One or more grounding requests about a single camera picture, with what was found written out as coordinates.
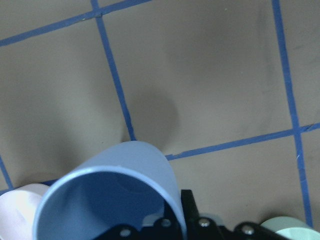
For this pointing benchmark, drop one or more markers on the pink bowl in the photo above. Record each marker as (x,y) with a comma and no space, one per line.
(17,211)

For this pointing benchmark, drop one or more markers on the green bowl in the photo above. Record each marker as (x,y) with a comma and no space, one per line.
(291,228)

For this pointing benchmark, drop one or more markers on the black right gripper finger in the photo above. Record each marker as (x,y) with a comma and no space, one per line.
(191,214)

